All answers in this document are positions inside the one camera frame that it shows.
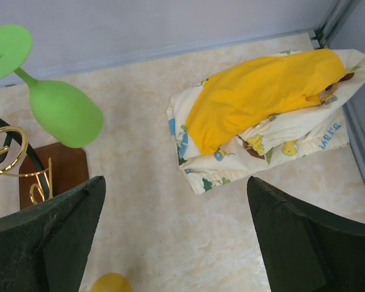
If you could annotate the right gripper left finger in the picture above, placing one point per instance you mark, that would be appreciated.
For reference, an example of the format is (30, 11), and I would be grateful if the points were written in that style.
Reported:
(45, 247)

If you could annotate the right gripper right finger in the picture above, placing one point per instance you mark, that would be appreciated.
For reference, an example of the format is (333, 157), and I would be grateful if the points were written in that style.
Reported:
(304, 247)

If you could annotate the green wine glass back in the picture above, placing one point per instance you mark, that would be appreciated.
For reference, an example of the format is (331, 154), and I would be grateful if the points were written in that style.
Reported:
(61, 109)

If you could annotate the orange wine glass middle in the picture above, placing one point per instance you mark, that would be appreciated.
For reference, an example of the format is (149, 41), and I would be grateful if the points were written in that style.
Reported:
(111, 282)

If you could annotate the yellow patterned cloth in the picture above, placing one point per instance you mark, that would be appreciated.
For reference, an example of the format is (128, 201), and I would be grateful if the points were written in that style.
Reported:
(263, 113)

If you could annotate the gold wire glass rack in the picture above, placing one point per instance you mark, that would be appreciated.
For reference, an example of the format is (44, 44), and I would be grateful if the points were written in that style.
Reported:
(43, 172)

